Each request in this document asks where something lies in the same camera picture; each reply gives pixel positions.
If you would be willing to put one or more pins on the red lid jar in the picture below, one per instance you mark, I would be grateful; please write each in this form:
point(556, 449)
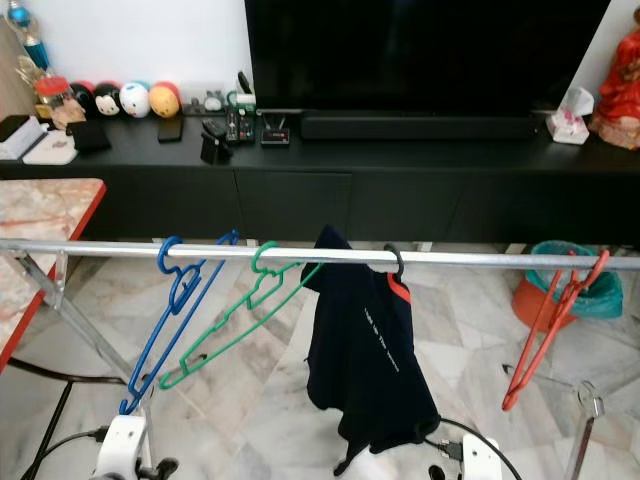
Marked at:
point(52, 100)

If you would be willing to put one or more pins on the orange bin teal bag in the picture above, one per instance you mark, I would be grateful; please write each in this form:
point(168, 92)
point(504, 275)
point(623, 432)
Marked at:
point(530, 305)

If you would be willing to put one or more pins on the small grey figurine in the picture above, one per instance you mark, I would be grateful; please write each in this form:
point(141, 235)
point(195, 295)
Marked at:
point(212, 100)

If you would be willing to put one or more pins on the navy shirt orange collar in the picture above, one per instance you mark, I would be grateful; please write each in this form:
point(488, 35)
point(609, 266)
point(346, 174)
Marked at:
point(365, 360)

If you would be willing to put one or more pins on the blue trophy ornament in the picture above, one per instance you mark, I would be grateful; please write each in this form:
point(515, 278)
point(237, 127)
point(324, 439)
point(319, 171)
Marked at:
point(28, 35)

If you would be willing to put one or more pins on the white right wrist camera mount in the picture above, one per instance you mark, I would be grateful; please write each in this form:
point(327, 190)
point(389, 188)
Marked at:
point(480, 458)

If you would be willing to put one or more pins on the small black box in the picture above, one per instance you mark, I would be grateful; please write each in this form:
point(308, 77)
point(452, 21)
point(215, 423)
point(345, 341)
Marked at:
point(274, 133)

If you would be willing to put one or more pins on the orange marble folding table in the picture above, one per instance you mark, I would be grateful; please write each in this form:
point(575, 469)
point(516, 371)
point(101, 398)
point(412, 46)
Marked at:
point(40, 260)

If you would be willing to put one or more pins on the blue plastic hanger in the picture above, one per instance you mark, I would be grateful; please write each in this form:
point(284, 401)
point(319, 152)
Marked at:
point(166, 258)

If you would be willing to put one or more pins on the black plush pink bow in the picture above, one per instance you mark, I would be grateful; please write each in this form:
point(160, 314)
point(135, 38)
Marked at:
point(82, 98)

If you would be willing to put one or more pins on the silver metal clothes rack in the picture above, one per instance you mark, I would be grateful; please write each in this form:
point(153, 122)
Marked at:
point(120, 247)

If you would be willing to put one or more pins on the green plastic hanger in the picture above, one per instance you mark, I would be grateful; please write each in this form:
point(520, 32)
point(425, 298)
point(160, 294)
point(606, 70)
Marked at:
point(257, 262)

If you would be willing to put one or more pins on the green white mug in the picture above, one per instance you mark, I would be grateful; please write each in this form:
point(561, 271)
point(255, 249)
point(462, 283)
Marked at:
point(241, 98)

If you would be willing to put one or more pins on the white tissue box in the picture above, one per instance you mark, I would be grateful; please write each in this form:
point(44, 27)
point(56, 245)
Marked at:
point(572, 115)

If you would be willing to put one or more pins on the yellow round plush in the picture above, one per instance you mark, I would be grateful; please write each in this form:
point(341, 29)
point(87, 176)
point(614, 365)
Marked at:
point(164, 101)

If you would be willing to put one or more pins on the black soundbar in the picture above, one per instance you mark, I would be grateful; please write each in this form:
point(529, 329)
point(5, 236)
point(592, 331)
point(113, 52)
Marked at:
point(420, 127)

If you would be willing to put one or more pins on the black flat television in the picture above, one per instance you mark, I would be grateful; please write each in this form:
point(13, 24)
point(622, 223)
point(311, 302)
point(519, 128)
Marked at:
point(420, 50)

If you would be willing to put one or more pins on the white round plush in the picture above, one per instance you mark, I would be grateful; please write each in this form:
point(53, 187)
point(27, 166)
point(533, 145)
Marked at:
point(134, 100)

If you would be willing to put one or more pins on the red figurine statue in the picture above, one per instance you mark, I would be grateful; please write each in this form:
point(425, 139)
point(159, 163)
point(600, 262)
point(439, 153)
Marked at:
point(622, 90)

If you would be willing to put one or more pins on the black plush white face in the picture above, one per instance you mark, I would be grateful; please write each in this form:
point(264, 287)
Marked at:
point(107, 100)

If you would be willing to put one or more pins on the flat white box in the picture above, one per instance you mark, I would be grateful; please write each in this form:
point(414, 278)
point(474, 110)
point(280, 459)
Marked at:
point(55, 147)

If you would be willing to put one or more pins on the black TV console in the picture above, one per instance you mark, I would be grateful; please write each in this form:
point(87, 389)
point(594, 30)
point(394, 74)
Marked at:
point(340, 195)

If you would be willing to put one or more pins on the black wallet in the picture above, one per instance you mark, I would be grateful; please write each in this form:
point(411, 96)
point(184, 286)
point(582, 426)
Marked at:
point(92, 137)

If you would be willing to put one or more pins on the black phone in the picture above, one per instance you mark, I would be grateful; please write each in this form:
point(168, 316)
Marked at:
point(170, 128)

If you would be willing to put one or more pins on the black desk gadget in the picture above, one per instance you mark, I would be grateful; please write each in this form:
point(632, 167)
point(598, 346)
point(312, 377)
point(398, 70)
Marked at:
point(217, 145)

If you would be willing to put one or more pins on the black remote control holder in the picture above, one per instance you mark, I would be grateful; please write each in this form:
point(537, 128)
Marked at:
point(240, 125)

